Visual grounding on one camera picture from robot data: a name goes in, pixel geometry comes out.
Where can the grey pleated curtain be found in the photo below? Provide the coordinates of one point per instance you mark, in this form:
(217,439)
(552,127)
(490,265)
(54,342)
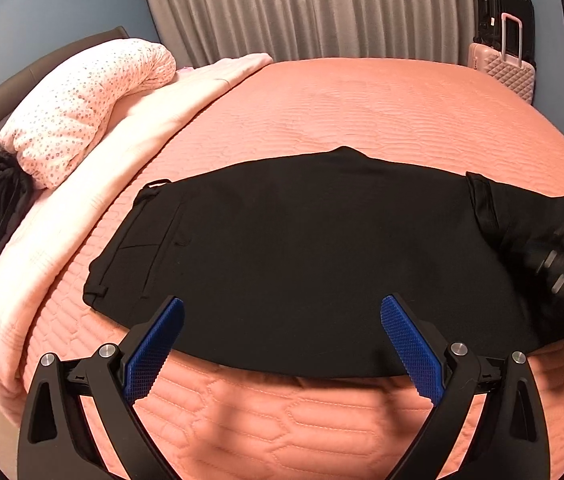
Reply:
(312,5)

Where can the black suitcase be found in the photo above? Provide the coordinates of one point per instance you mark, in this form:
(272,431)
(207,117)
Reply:
(492,5)

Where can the pink quilted suitcase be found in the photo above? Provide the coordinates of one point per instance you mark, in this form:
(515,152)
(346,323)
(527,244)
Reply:
(502,77)

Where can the pink blanket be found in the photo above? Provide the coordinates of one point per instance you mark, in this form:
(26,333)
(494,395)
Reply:
(137,135)

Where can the black pants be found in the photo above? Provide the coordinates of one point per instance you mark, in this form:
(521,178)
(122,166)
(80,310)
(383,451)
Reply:
(287,240)

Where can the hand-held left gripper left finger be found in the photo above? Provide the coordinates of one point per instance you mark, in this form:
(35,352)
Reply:
(154,350)

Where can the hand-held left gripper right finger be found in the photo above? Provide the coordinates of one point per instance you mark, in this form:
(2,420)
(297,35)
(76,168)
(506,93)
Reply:
(409,345)

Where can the bed with orange quilted cover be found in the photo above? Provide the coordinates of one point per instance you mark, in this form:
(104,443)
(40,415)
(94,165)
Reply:
(362,110)

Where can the pink floral pillow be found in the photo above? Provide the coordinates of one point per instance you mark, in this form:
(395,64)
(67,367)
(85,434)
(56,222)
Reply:
(87,90)

